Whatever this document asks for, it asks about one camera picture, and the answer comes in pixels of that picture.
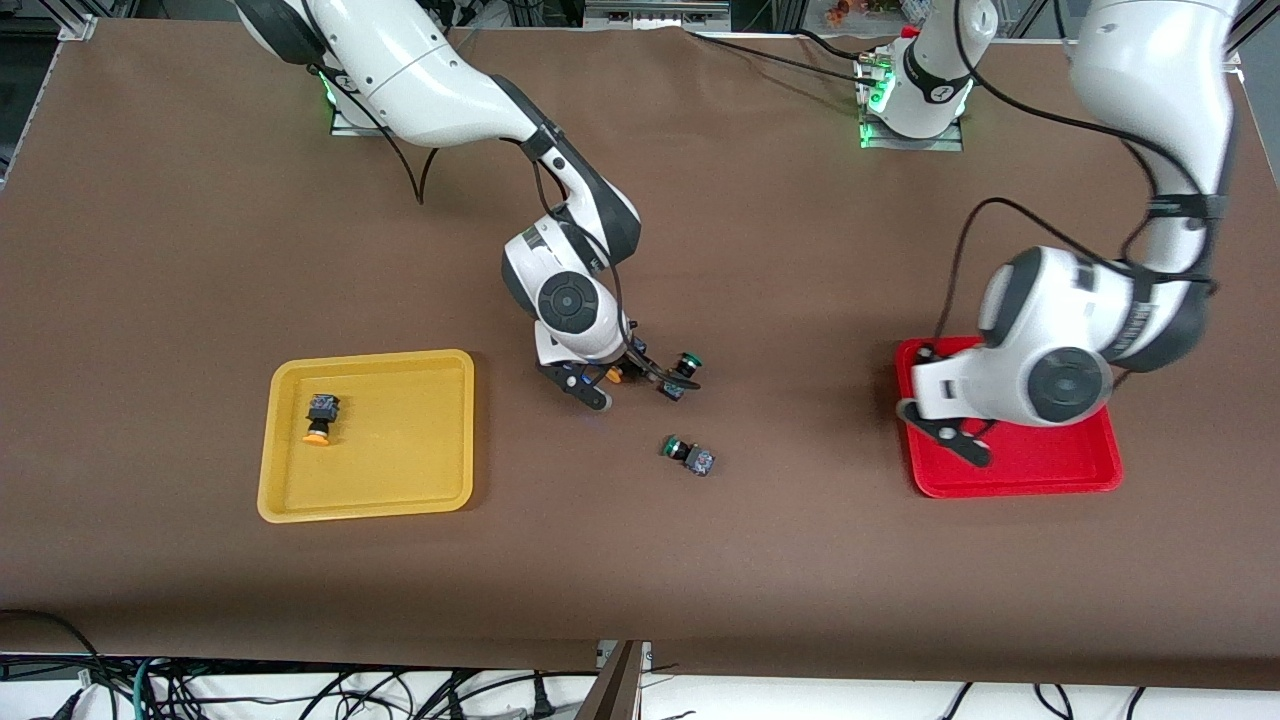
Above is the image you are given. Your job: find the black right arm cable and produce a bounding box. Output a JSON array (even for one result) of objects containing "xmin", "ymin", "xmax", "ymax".
[{"xmin": 315, "ymin": 65, "xmax": 641, "ymax": 351}]

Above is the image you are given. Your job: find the black table cable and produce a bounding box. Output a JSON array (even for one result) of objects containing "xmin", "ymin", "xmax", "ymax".
[
  {"xmin": 795, "ymin": 28, "xmax": 881, "ymax": 63},
  {"xmin": 685, "ymin": 28, "xmax": 873, "ymax": 83}
]

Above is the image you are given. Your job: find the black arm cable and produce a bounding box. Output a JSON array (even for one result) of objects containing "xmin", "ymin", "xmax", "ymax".
[
  {"xmin": 315, "ymin": 65, "xmax": 641, "ymax": 351},
  {"xmin": 935, "ymin": 0, "xmax": 1221, "ymax": 341}
]

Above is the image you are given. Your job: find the aluminium background frame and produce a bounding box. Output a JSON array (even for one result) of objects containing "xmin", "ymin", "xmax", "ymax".
[{"xmin": 440, "ymin": 0, "xmax": 801, "ymax": 31}]

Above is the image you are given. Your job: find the yellow plastic tray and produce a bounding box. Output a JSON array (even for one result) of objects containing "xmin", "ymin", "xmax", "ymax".
[{"xmin": 257, "ymin": 349, "xmax": 476, "ymax": 525}]

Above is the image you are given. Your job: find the brown wooden post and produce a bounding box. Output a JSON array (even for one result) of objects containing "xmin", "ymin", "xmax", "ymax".
[{"xmin": 575, "ymin": 640, "xmax": 647, "ymax": 720}]

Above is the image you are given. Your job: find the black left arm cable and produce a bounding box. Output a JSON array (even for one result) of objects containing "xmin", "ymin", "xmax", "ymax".
[{"xmin": 935, "ymin": 0, "xmax": 1221, "ymax": 341}]

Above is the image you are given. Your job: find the red plastic tray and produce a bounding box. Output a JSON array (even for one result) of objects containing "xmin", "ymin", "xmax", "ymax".
[{"xmin": 893, "ymin": 336, "xmax": 1124, "ymax": 499}]

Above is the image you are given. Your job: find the green push button switch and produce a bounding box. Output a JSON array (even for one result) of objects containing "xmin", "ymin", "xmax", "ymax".
[
  {"xmin": 660, "ymin": 350, "xmax": 704, "ymax": 402},
  {"xmin": 660, "ymin": 435, "xmax": 717, "ymax": 478}
]

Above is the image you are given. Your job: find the black floor cable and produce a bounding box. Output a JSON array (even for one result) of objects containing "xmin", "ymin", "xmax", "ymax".
[{"xmin": 0, "ymin": 608, "xmax": 106, "ymax": 691}]

